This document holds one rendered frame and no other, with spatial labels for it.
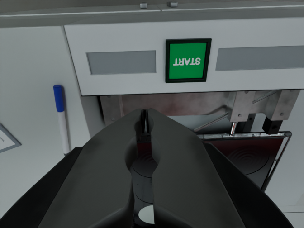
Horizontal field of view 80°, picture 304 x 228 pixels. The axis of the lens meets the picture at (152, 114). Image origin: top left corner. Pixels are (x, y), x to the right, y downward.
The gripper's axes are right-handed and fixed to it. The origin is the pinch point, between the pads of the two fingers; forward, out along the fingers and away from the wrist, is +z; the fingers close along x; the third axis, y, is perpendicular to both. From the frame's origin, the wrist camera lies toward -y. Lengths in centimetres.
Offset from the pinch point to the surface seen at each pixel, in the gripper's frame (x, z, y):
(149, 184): -0.7, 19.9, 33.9
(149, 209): -1.2, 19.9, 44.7
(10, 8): -78, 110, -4
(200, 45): 6.7, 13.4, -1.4
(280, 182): 41, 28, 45
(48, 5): -56, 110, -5
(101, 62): -6.1, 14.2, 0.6
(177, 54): 3.9, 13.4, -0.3
